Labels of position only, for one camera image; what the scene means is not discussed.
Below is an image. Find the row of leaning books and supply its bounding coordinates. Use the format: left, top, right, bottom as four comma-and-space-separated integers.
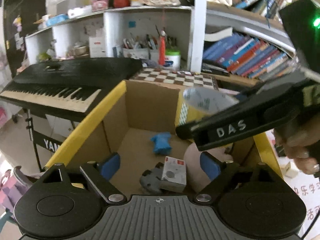
202, 32, 293, 81

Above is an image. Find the pink checkered tablecloth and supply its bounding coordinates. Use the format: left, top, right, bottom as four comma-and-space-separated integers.
217, 80, 320, 230

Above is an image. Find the grey purple toy car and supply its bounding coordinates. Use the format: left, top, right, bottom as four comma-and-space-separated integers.
139, 163, 164, 195

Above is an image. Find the white bookshelf unit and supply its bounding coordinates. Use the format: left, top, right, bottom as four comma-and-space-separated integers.
25, 0, 295, 72

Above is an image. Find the black electronic keyboard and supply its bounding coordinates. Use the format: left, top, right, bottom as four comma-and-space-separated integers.
1, 57, 143, 122

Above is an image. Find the checkered chess board box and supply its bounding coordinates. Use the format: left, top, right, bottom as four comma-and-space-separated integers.
131, 68, 219, 90

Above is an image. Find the pink pig plush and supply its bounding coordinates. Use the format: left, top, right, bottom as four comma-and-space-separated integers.
184, 143, 219, 192

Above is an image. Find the white green lidded jar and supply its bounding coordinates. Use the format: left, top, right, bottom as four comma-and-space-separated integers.
164, 49, 181, 70

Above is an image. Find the white power adapter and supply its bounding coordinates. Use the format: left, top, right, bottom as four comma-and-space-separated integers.
284, 161, 299, 178

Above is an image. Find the yellow tape roll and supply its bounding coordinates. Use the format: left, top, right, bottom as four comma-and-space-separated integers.
175, 87, 239, 127

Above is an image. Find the person right hand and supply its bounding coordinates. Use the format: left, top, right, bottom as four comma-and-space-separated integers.
273, 112, 319, 176

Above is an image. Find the yellow cardboard box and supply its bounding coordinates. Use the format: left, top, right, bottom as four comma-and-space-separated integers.
44, 80, 284, 196

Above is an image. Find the blue wrapper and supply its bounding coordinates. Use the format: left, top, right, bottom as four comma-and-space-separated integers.
150, 132, 172, 155

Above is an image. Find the small white grey box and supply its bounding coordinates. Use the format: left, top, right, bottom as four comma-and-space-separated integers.
159, 156, 187, 193

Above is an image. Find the red bottle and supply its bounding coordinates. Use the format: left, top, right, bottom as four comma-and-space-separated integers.
158, 29, 166, 66

